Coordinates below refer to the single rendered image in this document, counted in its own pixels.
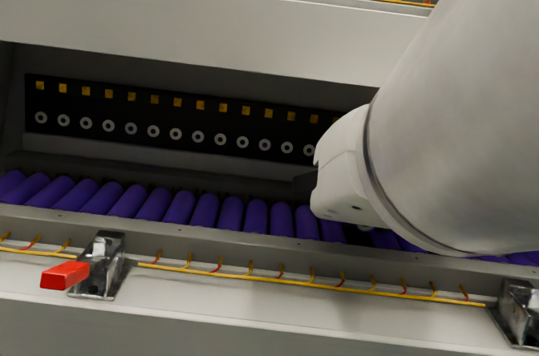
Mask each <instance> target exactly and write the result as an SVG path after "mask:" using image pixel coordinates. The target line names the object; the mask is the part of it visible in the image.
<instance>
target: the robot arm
mask: <svg viewBox="0 0 539 356"><path fill-rule="evenodd" d="M313 164H314V166H318V170H315V171H312V172H308V173H305V174H301V175H299V176H295V177H294V179H293V187H292V196H297V197H301V198H306V199H310V210H311V211H312V213H313V214H314V215H315V216H316V217H317V218H321V219H325V220H335V221H341V222H342V228H343V229H352V228H353V227H355V226H356V225H366V226H372V227H375V231H376V232H377V233H382V234H384V233H389V232H391V231H394V232H395V233H397V234H398V235H400V236H401V237H402V238H403V239H405V240H406V241H408V242H410V243H412V244H413V245H416V246H418V247H420V248H421V249H424V250H427V251H429V252H433V253H437V254H440V255H444V256H450V257H478V256H488V255H489V256H496V257H502V256H505V255H509V254H511V253H520V252H529V251H537V250H539V0H439V1H438V2H437V4H436V6H435V7H434V9H433V10H432V12H431V13H430V14H429V16H428V18H427V19H426V21H425V22H424V24H423V25H422V26H421V28H420V29H419V31H418V33H417V34H416V36H415V37H414V38H413V40H412V41H411V43H410V45H409V46H408V48H407V49H406V50H405V52H404V53H403V55H402V57H401V58H400V60H399V61H398V62H397V64H396V65H395V67H394V69H393V70H392V72H391V73H390V74H389V76H388V77H387V79H386V80H385V82H384V83H383V85H382V86H381V88H380V89H379V90H378V92H377V93H376V95H375V97H374V98H373V100H372V101H371V103H370V104H366V105H363V106H361V107H358V108H356V109H354V110H353V111H350V112H349V113H347V114H345V115H344V116H343V117H342V118H340V119H339V120H337V121H336V122H335V123H334V124H333V125H332V126H331V127H330V128H329V129H328V130H327V131H326V132H325V134H324V135H323V136H322V138H321V139H320V140H319V141H318V143H317V145H316V148H315V153H314V161H313Z"/></svg>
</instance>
